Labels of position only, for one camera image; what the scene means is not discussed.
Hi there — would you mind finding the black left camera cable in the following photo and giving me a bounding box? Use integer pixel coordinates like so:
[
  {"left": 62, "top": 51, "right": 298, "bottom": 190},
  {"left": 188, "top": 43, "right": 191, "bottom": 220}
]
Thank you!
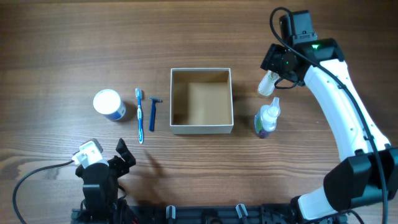
[{"left": 12, "top": 160, "right": 75, "bottom": 224}]

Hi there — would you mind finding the blue disposable razor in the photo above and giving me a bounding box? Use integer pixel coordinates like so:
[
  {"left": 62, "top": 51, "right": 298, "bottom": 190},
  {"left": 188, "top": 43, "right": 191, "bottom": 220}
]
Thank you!
[{"left": 149, "top": 96, "right": 163, "bottom": 132}]

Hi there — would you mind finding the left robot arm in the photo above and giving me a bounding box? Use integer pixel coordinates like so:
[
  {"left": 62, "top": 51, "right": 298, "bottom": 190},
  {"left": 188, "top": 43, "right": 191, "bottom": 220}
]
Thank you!
[{"left": 71, "top": 138, "right": 139, "bottom": 223}]

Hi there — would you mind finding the white cream tube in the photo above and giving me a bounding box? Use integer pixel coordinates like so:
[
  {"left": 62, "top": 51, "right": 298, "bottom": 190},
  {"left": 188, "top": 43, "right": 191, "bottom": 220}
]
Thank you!
[{"left": 257, "top": 70, "right": 279, "bottom": 96}]

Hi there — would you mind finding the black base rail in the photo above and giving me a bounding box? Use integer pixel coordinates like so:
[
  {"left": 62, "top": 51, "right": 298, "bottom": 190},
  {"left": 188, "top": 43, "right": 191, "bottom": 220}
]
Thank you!
[{"left": 71, "top": 203, "right": 292, "bottom": 224}]

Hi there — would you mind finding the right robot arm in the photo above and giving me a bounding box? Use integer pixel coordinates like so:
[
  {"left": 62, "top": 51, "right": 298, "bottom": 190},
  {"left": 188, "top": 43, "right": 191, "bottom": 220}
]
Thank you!
[{"left": 261, "top": 10, "right": 397, "bottom": 223}]

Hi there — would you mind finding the cotton swab tub blue label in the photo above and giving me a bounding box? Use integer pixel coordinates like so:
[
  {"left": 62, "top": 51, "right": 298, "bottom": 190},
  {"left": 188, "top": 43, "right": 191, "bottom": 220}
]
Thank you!
[{"left": 93, "top": 89, "right": 126, "bottom": 121}]

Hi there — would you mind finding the black camera cable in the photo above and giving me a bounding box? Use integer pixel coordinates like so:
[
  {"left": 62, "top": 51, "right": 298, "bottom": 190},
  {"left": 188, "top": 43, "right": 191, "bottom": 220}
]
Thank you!
[
  {"left": 12, "top": 160, "right": 75, "bottom": 224},
  {"left": 269, "top": 6, "right": 389, "bottom": 224}
]

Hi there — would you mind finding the white cardboard box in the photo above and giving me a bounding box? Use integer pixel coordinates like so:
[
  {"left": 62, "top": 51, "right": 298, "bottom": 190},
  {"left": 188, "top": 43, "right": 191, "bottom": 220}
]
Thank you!
[{"left": 170, "top": 68, "right": 234, "bottom": 134}]

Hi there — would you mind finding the clear spray bottle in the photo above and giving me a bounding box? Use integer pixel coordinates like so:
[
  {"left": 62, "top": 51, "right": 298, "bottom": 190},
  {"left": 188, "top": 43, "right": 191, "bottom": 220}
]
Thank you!
[{"left": 254, "top": 97, "right": 280, "bottom": 139}]

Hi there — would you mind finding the blue white toothbrush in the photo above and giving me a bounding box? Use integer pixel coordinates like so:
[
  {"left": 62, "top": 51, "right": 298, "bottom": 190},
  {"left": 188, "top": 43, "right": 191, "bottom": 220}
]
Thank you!
[{"left": 135, "top": 88, "right": 144, "bottom": 144}]

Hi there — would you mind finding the black right camera cable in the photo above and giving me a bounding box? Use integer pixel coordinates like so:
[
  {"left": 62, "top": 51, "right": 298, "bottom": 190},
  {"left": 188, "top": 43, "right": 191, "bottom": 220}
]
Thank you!
[{"left": 269, "top": 6, "right": 389, "bottom": 224}]

